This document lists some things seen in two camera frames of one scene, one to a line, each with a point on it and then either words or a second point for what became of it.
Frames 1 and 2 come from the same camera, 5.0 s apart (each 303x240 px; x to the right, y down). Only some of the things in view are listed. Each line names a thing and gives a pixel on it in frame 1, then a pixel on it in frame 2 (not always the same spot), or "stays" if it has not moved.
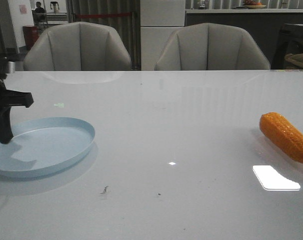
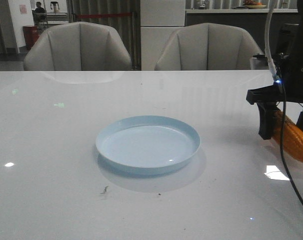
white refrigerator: x=159 y=19 stays
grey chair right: x=209 y=46 stays
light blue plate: x=41 y=146 -> x=145 y=144
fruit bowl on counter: x=252 y=4 stays
